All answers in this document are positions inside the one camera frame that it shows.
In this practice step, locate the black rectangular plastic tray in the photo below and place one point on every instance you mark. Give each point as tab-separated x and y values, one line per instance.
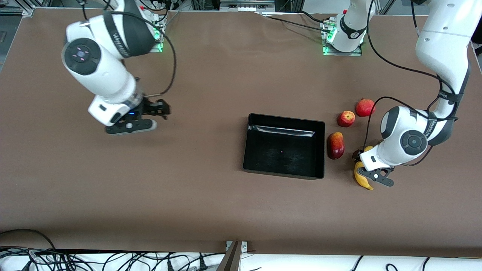
282	158

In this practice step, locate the small red apple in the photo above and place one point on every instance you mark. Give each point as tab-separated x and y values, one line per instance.
345	119

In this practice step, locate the small metal bracket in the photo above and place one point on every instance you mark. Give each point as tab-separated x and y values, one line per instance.
244	246

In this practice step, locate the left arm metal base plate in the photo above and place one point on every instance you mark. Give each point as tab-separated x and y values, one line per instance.
342	54

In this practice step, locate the yellow banana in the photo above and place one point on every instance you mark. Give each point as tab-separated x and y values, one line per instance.
361	182

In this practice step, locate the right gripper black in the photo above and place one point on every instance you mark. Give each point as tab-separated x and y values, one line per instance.
150	107

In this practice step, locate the red yellow mango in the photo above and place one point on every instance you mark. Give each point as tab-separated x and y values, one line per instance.
336	146

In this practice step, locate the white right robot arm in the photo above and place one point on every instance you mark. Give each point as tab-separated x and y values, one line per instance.
105	71

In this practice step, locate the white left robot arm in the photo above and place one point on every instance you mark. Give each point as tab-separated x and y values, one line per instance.
410	141

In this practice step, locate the red pomegranate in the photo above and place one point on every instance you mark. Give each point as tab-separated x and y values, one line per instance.
365	108

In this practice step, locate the aluminium table corner profile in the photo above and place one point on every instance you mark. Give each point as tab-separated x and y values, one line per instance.
17	11

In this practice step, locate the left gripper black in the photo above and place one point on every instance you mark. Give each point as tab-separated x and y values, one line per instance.
356	154

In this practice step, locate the dark metal pole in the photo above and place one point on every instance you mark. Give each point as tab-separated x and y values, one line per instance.
230	261

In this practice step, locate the brown table cover sheet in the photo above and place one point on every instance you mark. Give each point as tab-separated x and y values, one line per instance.
188	207

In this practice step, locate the white power strip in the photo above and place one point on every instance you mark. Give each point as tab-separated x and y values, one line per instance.
244	7

